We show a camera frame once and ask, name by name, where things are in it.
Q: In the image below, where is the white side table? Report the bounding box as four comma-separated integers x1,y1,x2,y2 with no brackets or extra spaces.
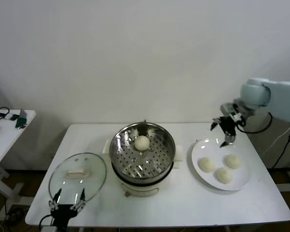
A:
0,109,38,211

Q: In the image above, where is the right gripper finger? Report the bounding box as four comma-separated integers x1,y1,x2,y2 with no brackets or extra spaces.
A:
219,132,236,148
209,116,224,132

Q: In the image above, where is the black floor cable bundle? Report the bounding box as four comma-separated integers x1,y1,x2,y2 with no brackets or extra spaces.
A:
4,207,27,220

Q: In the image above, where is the glass lid with cream handle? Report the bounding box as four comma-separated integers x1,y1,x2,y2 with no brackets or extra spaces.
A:
48,152,108,205

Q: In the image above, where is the green flat object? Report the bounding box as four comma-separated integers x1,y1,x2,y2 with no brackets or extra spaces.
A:
15,116,29,130

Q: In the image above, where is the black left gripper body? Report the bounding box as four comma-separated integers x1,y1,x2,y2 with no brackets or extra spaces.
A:
50,204,79,228

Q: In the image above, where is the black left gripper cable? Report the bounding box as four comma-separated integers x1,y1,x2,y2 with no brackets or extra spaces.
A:
39,214,54,230

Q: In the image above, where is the cream electric cooking pot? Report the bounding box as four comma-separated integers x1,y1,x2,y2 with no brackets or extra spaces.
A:
103,139,185,197

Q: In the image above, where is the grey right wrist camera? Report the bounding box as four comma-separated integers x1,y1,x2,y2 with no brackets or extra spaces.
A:
220,102,240,116

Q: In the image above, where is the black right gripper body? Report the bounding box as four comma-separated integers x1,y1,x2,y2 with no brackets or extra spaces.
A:
221,116,239,135

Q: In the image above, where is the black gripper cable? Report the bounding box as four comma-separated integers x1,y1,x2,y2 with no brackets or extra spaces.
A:
236,112,274,134
39,214,54,230

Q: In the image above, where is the white round plate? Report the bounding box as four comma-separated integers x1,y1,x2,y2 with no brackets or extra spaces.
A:
191,138,252,192

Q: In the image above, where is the white steamed baozi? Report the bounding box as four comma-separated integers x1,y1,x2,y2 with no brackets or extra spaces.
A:
215,168,233,184
134,135,150,151
224,154,242,169
198,157,216,173

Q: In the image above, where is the stainless perforated steamer basket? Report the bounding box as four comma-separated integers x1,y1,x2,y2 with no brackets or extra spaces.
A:
109,119,177,178

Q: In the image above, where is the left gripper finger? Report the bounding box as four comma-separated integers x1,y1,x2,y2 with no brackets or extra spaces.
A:
71,188,87,210
48,189,62,210

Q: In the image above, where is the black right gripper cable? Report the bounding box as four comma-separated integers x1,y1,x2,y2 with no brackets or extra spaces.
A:
236,112,274,134

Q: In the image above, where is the white wall cable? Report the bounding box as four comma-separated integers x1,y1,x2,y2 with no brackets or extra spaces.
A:
261,123,290,155

